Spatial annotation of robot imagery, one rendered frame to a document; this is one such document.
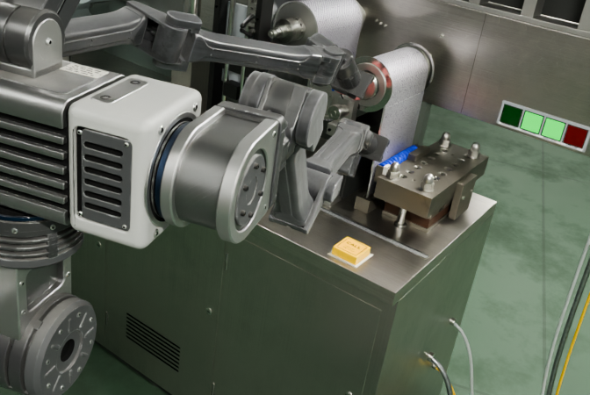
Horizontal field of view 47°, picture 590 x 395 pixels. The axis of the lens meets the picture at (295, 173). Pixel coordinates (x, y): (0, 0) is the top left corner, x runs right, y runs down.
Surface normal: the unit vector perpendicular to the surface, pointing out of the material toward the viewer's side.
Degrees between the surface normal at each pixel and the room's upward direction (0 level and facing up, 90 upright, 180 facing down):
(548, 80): 90
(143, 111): 0
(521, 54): 90
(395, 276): 0
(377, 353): 90
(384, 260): 0
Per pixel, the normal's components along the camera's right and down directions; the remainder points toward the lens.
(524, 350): 0.13, -0.89
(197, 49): 0.44, 0.60
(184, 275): -0.58, 0.29
